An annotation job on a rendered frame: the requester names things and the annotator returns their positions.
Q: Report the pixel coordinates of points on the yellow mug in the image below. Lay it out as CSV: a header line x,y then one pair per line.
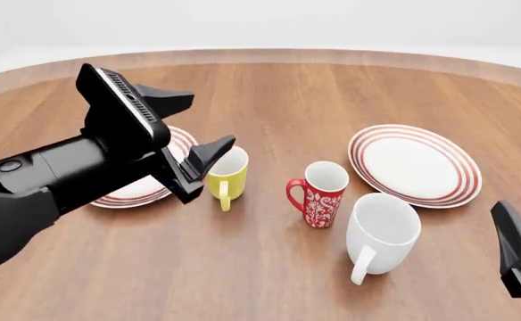
x,y
233,187

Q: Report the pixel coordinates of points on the white plate with red rings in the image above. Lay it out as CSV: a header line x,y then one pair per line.
x,y
131,196
412,164

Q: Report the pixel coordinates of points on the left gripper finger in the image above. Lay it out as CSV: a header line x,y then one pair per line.
x,y
207,155
171,102

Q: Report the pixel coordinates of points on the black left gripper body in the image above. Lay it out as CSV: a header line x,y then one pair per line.
x,y
188,190

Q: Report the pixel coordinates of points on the red mug with white pattern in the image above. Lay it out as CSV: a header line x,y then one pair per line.
x,y
323,207

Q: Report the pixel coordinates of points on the flat camera plate on stalk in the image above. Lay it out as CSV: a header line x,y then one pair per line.
x,y
122,100

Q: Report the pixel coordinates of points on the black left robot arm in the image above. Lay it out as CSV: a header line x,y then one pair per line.
x,y
42,174

